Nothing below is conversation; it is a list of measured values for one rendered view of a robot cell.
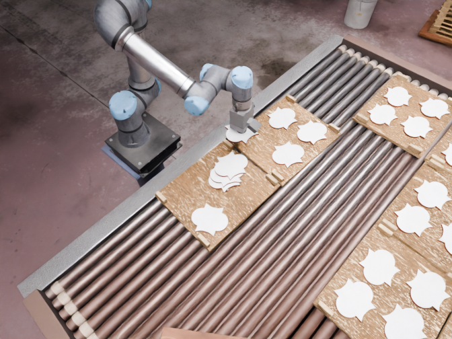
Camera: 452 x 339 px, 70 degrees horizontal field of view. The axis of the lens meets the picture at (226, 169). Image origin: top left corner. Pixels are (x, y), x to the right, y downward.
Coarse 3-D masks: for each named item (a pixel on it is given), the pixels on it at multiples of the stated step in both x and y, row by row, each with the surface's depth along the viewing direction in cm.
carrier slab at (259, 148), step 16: (272, 112) 162; (304, 112) 161; (272, 128) 156; (288, 128) 156; (240, 144) 152; (256, 144) 152; (272, 144) 151; (304, 144) 151; (320, 144) 150; (256, 160) 147; (272, 160) 146; (304, 160) 146; (272, 176) 142; (288, 176) 141
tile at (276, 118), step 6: (288, 108) 162; (270, 114) 160; (276, 114) 160; (282, 114) 160; (288, 114) 160; (294, 114) 159; (270, 120) 158; (276, 120) 158; (282, 120) 158; (288, 120) 157; (294, 120) 157; (276, 126) 156; (282, 126) 156; (288, 126) 156
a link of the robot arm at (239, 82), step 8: (232, 72) 112; (240, 72) 112; (248, 72) 112; (232, 80) 113; (240, 80) 111; (248, 80) 111; (232, 88) 115; (240, 88) 113; (248, 88) 114; (232, 96) 120; (240, 96) 117; (248, 96) 118
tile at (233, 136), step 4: (228, 128) 138; (248, 128) 138; (228, 132) 137; (232, 132) 137; (236, 132) 137; (248, 132) 137; (252, 132) 136; (228, 136) 136; (232, 136) 136; (236, 136) 136; (240, 136) 136; (244, 136) 135; (248, 136) 135; (252, 136) 136; (228, 140) 136; (232, 140) 134; (236, 140) 134; (240, 140) 134; (244, 140) 134
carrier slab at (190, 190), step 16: (208, 160) 147; (192, 176) 143; (208, 176) 143; (256, 176) 142; (160, 192) 139; (176, 192) 139; (192, 192) 138; (208, 192) 138; (240, 192) 138; (256, 192) 137; (272, 192) 137; (176, 208) 135; (192, 208) 134; (224, 208) 134; (240, 208) 134; (256, 208) 134; (192, 224) 130; (208, 240) 127
